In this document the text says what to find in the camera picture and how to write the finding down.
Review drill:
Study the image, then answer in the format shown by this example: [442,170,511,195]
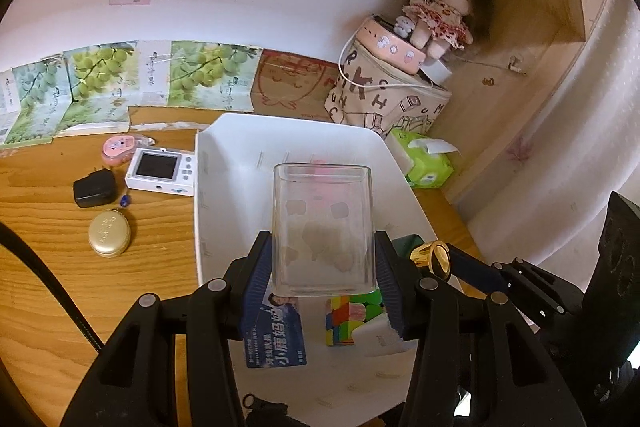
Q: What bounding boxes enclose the grape picture cardboard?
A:
[1,40,262,148]

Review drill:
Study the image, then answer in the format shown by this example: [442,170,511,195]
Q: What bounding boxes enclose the gold oval case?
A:
[88,209,131,258]

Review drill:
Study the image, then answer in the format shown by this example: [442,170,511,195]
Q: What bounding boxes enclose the clear plastic box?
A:
[272,162,375,297]

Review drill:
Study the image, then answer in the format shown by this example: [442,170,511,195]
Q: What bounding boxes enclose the brown haired doll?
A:
[394,0,494,60]

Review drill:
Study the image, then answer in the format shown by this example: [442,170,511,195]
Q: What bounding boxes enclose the black cable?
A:
[0,221,106,353]

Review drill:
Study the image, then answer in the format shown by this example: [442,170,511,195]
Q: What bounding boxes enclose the white power adapter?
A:
[352,312,418,358]

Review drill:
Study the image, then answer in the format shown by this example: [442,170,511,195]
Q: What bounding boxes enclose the pink round box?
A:
[355,15,425,75]

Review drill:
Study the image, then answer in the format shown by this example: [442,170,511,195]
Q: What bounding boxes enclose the pink correction tape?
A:
[101,134,155,167]

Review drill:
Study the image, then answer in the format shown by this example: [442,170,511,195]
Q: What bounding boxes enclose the white plastic storage bin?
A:
[194,113,436,426]

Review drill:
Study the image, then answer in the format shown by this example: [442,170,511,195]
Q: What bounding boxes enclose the beige lettered canvas bag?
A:
[324,41,451,136]

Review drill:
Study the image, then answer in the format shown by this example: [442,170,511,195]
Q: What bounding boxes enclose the green tissue pack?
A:
[385,129,458,188]

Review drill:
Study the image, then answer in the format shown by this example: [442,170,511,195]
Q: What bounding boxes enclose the blue label floss box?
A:
[244,285,307,369]

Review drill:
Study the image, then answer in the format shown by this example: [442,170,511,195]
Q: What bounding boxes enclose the blue small clip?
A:
[119,193,131,208]

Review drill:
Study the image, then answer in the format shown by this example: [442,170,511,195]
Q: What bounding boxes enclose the white digital camera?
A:
[125,147,198,197]

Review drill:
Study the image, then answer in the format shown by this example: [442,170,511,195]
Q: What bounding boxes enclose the multicolour puzzle cube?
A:
[326,289,384,347]

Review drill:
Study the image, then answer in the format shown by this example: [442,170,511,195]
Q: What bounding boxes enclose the white charger on bag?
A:
[420,58,452,86]

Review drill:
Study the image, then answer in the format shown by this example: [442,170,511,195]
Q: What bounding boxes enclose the black charger plug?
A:
[73,169,118,208]

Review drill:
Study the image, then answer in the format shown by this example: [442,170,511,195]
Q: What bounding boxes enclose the green perfume bottle gold cap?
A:
[392,234,451,281]

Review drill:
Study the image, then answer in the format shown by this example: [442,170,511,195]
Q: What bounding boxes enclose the brown cardboard panel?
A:
[250,50,338,121]

